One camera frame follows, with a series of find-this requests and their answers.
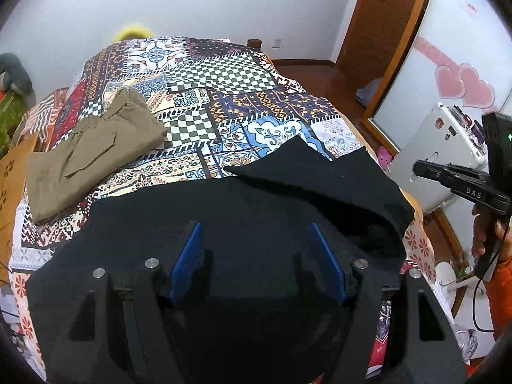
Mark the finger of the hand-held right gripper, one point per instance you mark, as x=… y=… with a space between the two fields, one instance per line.
x=428 y=170

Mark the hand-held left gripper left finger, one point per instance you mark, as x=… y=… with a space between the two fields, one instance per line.
x=186 y=264

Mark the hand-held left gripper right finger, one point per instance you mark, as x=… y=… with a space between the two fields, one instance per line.
x=330 y=264

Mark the black pants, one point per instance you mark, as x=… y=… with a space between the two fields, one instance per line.
x=280 y=196

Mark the khaki pants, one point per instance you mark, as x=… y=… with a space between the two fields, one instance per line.
x=100 y=144

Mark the person's right hand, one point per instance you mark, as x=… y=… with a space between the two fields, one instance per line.
x=478 y=236

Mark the white stickered suitcase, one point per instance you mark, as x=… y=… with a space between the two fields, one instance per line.
x=436 y=148

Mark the pink slipper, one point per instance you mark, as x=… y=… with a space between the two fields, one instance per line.
x=384 y=155

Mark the pink heart stickers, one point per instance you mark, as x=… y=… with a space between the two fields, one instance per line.
x=464 y=82

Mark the blue grey cloth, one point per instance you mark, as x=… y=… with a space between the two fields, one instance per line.
x=370 y=92

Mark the white plastic object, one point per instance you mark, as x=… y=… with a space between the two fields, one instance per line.
x=448 y=284

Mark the white sliding wardrobe door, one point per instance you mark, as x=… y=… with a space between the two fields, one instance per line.
x=452 y=20

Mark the brown wooden door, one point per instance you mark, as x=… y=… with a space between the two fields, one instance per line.
x=380 y=16

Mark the small red sticker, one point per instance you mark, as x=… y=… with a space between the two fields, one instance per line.
x=472 y=7

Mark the patchwork printed bedspread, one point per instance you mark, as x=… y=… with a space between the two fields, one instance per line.
x=224 y=72

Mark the green storage bag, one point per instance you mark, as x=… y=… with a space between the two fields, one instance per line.
x=8 y=124

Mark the yellow foam tube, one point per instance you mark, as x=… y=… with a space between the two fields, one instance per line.
x=132 y=32

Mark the grey plush pillow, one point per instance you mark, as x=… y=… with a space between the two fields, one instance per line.
x=16 y=72

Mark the white wall socket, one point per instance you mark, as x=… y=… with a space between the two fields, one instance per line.
x=276 y=43

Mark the wooden bed post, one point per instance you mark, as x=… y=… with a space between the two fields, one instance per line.
x=254 y=43

